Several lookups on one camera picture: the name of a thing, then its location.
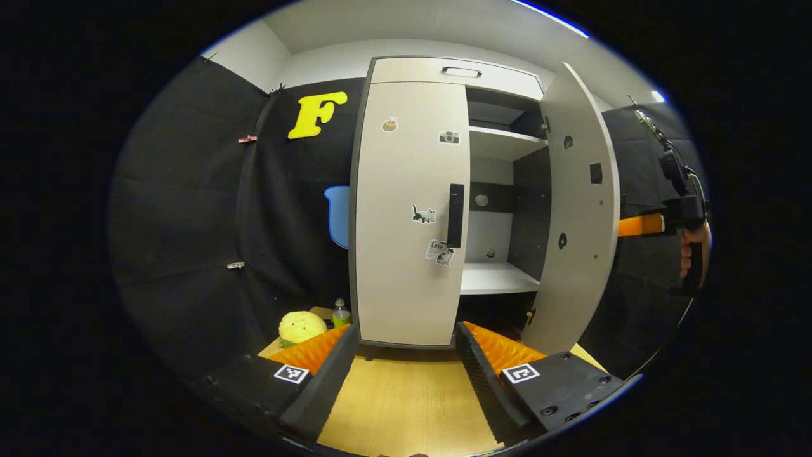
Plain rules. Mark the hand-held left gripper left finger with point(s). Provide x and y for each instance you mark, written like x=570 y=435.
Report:
x=323 y=387

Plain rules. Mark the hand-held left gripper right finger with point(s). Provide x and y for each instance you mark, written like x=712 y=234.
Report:
x=488 y=387

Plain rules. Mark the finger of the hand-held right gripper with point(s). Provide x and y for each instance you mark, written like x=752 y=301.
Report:
x=641 y=225

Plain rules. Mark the grey cabinet door headphone sticker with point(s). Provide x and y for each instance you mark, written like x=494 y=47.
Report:
x=577 y=203

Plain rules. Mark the grey double-door shoe cabinet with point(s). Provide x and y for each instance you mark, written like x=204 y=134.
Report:
x=530 y=216

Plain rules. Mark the grey cabinet door camera sticker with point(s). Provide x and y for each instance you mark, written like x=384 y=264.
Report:
x=399 y=266

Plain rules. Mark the metal door hinge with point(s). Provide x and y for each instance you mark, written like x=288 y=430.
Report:
x=530 y=315
x=543 y=125

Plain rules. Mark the white cabinet shelf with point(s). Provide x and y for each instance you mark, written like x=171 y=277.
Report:
x=501 y=145
x=495 y=278

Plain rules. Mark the yellow plush toy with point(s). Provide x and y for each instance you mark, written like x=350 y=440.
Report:
x=301 y=327

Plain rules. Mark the green drink bottle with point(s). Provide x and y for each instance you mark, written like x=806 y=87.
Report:
x=341 y=315

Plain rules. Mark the rectangular ceiling light panel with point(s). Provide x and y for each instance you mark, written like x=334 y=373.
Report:
x=658 y=96

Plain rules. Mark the black cloth clip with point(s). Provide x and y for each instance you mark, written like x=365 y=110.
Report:
x=277 y=89
x=632 y=101

